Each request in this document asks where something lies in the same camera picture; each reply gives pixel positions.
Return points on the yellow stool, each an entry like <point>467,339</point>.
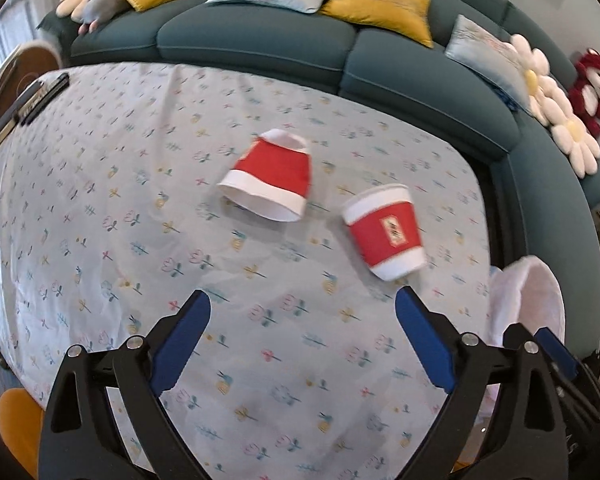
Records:
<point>20,430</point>

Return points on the white flower cushion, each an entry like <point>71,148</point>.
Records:
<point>575,132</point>
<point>530,77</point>

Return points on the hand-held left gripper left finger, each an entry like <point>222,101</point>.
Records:
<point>180,345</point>

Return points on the red plush toy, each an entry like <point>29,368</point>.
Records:
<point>592,90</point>

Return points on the floral tablecloth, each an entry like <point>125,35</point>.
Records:
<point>130,210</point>

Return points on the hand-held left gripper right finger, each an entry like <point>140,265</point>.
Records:
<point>425,340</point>

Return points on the crushed red paper cup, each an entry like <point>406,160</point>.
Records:
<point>275,170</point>

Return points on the black remote control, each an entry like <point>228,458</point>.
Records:
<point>42,97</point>

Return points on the teal sofa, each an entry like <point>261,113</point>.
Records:
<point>260,35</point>

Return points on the cream and grey plush toy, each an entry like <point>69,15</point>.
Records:
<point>92,2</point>

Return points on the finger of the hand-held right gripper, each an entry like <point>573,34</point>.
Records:
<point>557,355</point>
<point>519,334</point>

